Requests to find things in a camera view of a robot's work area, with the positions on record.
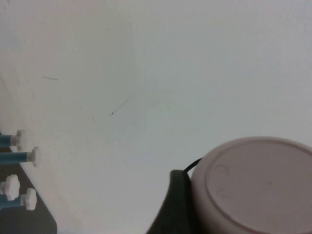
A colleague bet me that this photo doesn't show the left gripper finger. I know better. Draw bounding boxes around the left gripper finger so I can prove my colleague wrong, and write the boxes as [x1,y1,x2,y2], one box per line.
[145,170,197,234]

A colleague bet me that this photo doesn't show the pink plastic cup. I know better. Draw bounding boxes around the pink plastic cup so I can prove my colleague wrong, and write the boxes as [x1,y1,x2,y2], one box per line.
[187,136,312,234]

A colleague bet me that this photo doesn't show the blue cup stand white caps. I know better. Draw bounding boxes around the blue cup stand white caps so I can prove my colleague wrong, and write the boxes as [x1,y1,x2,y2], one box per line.
[0,129,42,212]

